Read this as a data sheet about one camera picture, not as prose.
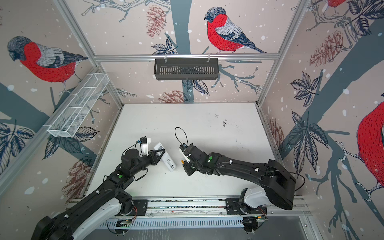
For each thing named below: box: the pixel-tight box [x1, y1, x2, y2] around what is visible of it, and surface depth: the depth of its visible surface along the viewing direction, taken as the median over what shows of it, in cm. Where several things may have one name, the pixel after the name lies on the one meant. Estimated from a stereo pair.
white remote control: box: [153, 142, 177, 173], surface depth 81 cm
